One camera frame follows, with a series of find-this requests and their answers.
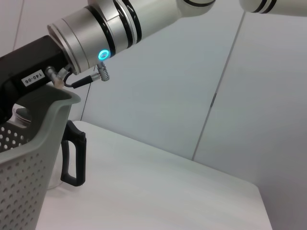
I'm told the glass teapot with black handle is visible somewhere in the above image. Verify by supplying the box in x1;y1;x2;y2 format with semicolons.
13;107;87;190

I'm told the grey perforated storage bin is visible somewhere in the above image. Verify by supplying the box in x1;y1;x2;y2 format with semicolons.
0;85;81;230

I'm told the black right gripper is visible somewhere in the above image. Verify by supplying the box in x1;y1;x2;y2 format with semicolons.
0;35;72;125

